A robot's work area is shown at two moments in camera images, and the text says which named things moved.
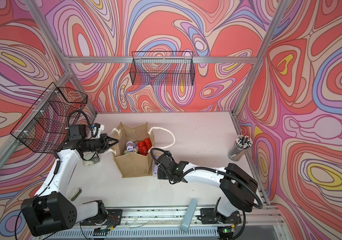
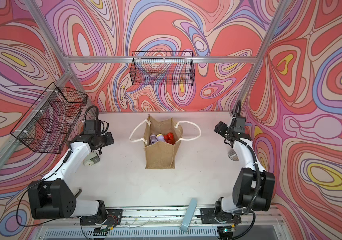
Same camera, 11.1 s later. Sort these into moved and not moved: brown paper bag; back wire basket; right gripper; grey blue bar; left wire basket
Moved: right gripper; brown paper bag
Not moved: left wire basket; grey blue bar; back wire basket
